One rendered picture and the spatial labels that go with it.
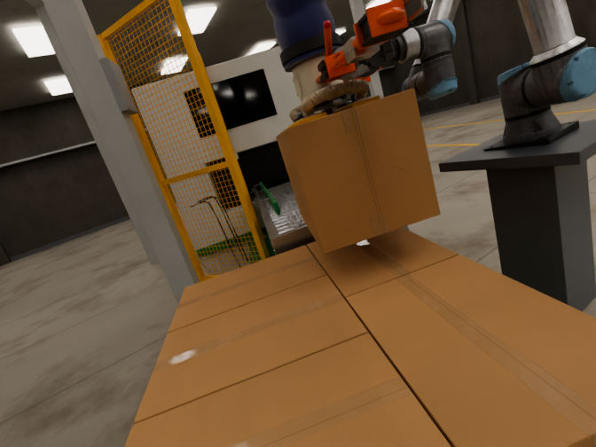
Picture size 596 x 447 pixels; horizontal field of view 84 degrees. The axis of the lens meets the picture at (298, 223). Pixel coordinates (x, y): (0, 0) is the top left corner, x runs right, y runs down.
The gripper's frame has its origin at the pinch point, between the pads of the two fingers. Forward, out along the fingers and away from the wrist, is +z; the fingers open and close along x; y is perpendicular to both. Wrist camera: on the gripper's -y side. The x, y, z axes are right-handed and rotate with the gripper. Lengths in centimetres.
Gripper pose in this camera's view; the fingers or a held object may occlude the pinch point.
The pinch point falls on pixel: (340, 64)
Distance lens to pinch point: 108.9
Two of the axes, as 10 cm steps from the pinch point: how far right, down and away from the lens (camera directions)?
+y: -1.8, -2.1, 9.6
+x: -2.9, -9.2, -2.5
